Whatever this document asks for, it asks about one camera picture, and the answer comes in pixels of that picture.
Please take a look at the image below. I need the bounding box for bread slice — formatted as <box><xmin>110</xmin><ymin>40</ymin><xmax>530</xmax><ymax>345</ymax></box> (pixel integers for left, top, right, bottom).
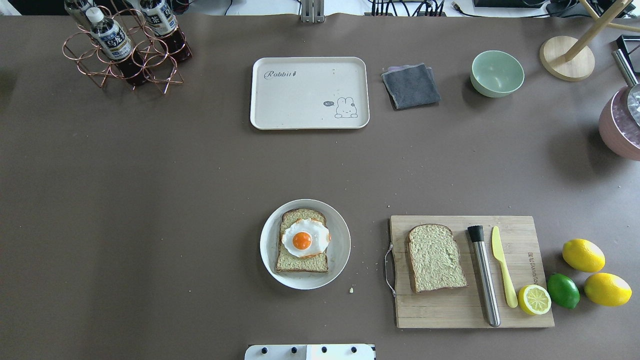
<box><xmin>407</xmin><ymin>223</ymin><xmax>468</xmax><ymax>294</ymax></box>
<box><xmin>275</xmin><ymin>208</ymin><xmax>329</xmax><ymax>273</ymax></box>

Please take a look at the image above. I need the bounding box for cream rabbit tray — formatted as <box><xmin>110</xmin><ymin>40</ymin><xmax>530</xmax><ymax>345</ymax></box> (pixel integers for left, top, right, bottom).
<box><xmin>250</xmin><ymin>56</ymin><xmax>370</xmax><ymax>130</ymax></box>

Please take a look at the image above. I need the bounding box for white round plate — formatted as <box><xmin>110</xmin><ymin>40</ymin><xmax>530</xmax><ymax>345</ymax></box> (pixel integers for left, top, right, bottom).
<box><xmin>259</xmin><ymin>199</ymin><xmax>351</xmax><ymax>290</ymax></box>

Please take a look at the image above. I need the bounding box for grey folded cloth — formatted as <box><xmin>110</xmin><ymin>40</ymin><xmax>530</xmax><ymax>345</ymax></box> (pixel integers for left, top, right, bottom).
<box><xmin>381</xmin><ymin>63</ymin><xmax>441</xmax><ymax>110</ymax></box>

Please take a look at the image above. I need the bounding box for steel muddler black tip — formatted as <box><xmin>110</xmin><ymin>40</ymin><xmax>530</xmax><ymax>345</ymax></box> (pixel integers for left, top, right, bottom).
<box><xmin>467</xmin><ymin>225</ymin><xmax>501</xmax><ymax>328</ymax></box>

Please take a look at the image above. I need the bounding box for bamboo cutting board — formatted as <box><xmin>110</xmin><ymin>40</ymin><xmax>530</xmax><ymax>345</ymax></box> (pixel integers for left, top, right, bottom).
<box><xmin>390</xmin><ymin>215</ymin><xmax>555</xmax><ymax>329</ymax></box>

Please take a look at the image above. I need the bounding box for mint green bowl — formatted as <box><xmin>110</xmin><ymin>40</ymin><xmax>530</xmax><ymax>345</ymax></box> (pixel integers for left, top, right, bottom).
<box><xmin>470</xmin><ymin>50</ymin><xmax>525</xmax><ymax>98</ymax></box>

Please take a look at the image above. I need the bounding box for yellow plastic knife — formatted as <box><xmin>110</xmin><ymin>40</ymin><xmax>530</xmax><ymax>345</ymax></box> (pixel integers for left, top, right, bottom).
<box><xmin>491</xmin><ymin>226</ymin><xmax>519</xmax><ymax>308</ymax></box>

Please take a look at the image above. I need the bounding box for right tea bottle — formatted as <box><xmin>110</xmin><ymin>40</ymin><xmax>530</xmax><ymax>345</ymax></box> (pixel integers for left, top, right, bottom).
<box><xmin>140</xmin><ymin>0</ymin><xmax>192</xmax><ymax>63</ymax></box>

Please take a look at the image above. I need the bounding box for tea bottle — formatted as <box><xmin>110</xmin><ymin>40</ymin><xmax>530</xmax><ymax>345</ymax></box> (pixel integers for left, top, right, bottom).
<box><xmin>63</xmin><ymin>0</ymin><xmax>96</xmax><ymax>32</ymax></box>
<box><xmin>85</xmin><ymin>6</ymin><xmax>147</xmax><ymax>86</ymax></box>
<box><xmin>140</xmin><ymin>0</ymin><xmax>192</xmax><ymax>63</ymax></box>

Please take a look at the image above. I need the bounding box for half lemon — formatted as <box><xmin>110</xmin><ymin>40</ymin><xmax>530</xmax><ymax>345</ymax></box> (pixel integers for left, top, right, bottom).
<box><xmin>518</xmin><ymin>284</ymin><xmax>552</xmax><ymax>316</ymax></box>

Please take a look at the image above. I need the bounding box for front tea bottle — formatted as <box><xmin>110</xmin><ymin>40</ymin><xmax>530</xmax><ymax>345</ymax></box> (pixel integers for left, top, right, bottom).
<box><xmin>85</xmin><ymin>6</ymin><xmax>147</xmax><ymax>86</ymax></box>

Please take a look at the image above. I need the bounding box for green lime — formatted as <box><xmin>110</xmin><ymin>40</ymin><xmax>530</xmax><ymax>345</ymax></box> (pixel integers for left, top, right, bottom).
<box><xmin>546</xmin><ymin>273</ymin><xmax>581</xmax><ymax>309</ymax></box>

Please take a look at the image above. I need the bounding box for wooden mug stand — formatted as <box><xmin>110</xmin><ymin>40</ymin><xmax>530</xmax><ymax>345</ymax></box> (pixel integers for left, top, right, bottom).
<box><xmin>539</xmin><ymin>0</ymin><xmax>640</xmax><ymax>82</ymax></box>

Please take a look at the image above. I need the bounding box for upper whole lemon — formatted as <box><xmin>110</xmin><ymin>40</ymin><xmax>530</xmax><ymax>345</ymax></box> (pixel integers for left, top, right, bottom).
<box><xmin>562</xmin><ymin>238</ymin><xmax>606</xmax><ymax>272</ymax></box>

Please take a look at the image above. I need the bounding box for whole lemon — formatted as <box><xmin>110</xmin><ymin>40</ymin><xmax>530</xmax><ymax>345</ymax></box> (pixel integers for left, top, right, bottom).
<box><xmin>562</xmin><ymin>238</ymin><xmax>606</xmax><ymax>272</ymax></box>
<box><xmin>583</xmin><ymin>272</ymin><xmax>633</xmax><ymax>307</ymax></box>

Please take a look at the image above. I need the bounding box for left tea bottle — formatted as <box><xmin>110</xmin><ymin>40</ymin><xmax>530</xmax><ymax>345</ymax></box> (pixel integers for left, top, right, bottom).
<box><xmin>63</xmin><ymin>0</ymin><xmax>96</xmax><ymax>32</ymax></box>

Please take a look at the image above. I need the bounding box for pink ice bucket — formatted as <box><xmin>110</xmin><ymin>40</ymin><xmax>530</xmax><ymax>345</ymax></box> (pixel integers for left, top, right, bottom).
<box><xmin>598</xmin><ymin>86</ymin><xmax>640</xmax><ymax>161</ymax></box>

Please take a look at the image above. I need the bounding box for lower whole lemon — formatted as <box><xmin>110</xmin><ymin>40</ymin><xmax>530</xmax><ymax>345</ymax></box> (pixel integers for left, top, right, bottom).
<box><xmin>583</xmin><ymin>272</ymin><xmax>633</xmax><ymax>307</ymax></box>

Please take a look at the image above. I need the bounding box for steel ice scoop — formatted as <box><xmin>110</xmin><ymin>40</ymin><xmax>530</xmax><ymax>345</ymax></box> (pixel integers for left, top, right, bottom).
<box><xmin>611</xmin><ymin>48</ymin><xmax>640</xmax><ymax>126</ymax></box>

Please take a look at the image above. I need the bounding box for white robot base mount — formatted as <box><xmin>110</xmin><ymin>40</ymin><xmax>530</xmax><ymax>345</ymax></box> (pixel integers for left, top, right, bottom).
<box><xmin>244</xmin><ymin>343</ymin><xmax>377</xmax><ymax>360</ymax></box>

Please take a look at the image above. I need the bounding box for copper wire bottle rack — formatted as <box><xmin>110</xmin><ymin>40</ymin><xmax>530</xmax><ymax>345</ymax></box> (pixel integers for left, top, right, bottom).
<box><xmin>62</xmin><ymin>0</ymin><xmax>184</xmax><ymax>94</ymax></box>

